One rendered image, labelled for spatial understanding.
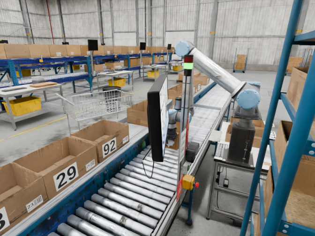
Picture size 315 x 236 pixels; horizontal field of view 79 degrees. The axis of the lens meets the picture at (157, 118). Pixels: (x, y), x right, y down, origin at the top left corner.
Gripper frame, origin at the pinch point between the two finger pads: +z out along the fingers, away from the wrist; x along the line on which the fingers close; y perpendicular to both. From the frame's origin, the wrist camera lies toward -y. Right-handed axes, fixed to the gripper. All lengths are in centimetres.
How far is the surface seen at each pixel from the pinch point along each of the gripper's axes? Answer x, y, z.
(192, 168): -17.4, 29.6, 5.9
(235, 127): 9, 56, -27
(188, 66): -49, 30, -80
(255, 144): 46, 76, 2
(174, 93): 132, -45, -20
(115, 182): -60, -18, 6
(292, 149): -112, 70, -72
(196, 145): -39, 36, -28
